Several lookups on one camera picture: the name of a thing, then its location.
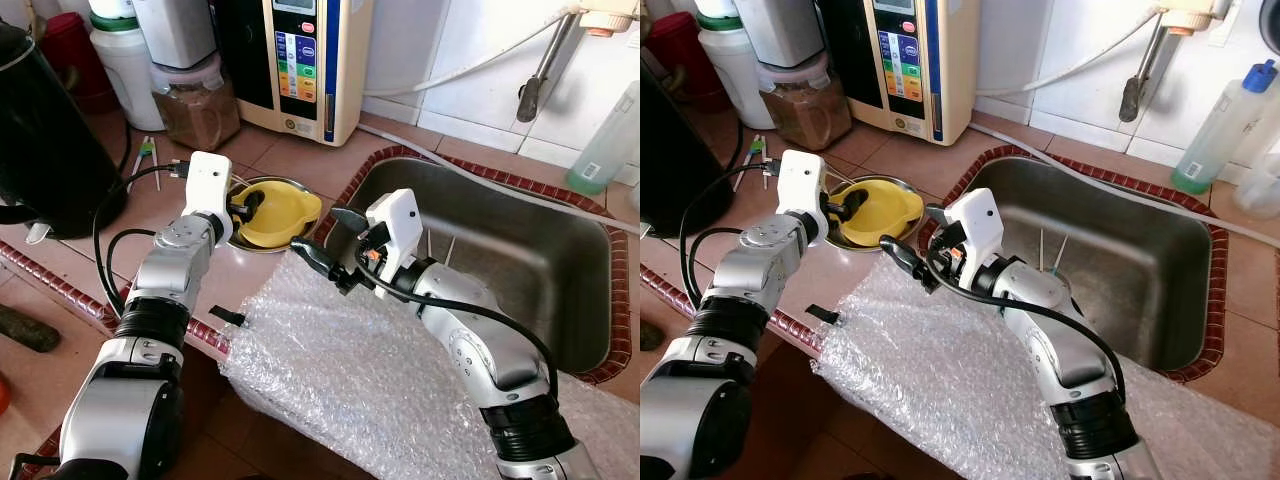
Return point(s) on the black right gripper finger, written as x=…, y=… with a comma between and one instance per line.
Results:
x=938, y=215
x=315, y=262
x=350, y=220
x=905, y=260

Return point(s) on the steel bowl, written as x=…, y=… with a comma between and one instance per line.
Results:
x=832, y=238
x=236, y=237

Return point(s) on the yellow plastic bowl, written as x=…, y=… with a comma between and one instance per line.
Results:
x=885, y=215
x=285, y=215

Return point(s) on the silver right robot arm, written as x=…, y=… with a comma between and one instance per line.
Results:
x=1060, y=340
x=480, y=340

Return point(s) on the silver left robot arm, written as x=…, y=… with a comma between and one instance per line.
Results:
x=165, y=270
x=745, y=280

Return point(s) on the clear jar brown powder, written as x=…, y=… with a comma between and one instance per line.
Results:
x=200, y=115
x=805, y=115

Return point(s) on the clear bubble wrap sheet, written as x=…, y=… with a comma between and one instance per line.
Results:
x=330, y=380
x=930, y=380

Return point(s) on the cream water ionizer machine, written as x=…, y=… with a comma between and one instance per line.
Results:
x=300, y=60
x=905, y=60

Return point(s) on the steel sink basin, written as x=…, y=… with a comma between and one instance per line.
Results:
x=520, y=270
x=1140, y=270

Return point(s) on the black electric kettle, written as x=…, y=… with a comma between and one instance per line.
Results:
x=50, y=140
x=680, y=160

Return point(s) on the white bottle green lid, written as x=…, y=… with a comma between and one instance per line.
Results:
x=730, y=70
x=125, y=70

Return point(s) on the grey white container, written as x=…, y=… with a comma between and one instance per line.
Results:
x=780, y=30
x=175, y=30

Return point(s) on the metal faucet pipe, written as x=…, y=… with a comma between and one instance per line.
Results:
x=528, y=100
x=1132, y=100

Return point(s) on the dark oblong floor object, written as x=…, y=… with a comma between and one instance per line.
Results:
x=30, y=330
x=650, y=336

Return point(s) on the red plastic container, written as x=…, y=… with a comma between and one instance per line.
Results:
x=70, y=50
x=672, y=45

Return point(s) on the clear bottle green liquid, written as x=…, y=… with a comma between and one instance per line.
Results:
x=1210, y=140
x=600, y=150

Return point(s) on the cream faucet diverter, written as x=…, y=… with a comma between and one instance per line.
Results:
x=1190, y=18
x=605, y=18

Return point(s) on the orange object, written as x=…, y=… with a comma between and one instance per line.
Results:
x=4, y=395

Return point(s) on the clear plastic cup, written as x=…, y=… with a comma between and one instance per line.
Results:
x=1258, y=190

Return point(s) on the black round object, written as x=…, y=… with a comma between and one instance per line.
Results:
x=1272, y=25

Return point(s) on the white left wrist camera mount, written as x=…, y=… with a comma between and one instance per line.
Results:
x=800, y=185
x=208, y=185

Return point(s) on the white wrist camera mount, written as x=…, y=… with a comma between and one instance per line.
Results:
x=975, y=225
x=208, y=185
x=395, y=225
x=800, y=185

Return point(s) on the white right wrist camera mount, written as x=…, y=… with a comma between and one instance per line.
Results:
x=975, y=225
x=395, y=225

